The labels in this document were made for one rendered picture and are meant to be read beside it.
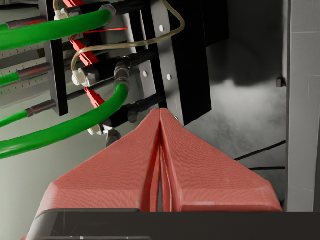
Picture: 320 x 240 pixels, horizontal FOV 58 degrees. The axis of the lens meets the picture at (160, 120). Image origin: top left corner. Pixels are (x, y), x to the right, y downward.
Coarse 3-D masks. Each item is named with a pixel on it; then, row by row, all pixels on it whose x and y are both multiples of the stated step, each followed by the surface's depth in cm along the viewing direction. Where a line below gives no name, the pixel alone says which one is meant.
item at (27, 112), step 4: (28, 108) 56; (20, 112) 56; (24, 112) 56; (28, 112) 56; (32, 112) 57; (8, 116) 54; (12, 116) 55; (16, 116) 55; (20, 116) 55; (24, 116) 56; (28, 116) 56; (0, 120) 53; (4, 120) 54; (8, 120) 54; (12, 120) 55; (16, 120) 55; (0, 124) 53; (4, 124) 54
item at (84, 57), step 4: (76, 40) 45; (76, 44) 44; (80, 44) 45; (76, 48) 45; (80, 48) 44; (84, 52) 43; (88, 52) 44; (80, 56) 44; (84, 56) 43; (88, 56) 43; (92, 56) 43; (84, 60) 43; (88, 60) 43; (92, 60) 43; (96, 60) 43; (88, 64) 43
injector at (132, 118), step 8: (152, 96) 51; (160, 96) 51; (128, 104) 48; (136, 104) 49; (144, 104) 49; (152, 104) 51; (120, 112) 46; (128, 112) 46; (136, 112) 47; (104, 120) 44; (112, 120) 45; (120, 120) 46; (128, 120) 47; (136, 120) 45
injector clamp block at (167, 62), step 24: (168, 0) 43; (192, 0) 46; (216, 0) 50; (144, 24) 48; (168, 24) 44; (192, 24) 47; (216, 24) 51; (144, 48) 50; (168, 48) 46; (192, 48) 48; (144, 72) 53; (168, 72) 48; (192, 72) 50; (168, 96) 51; (192, 96) 51; (192, 120) 52
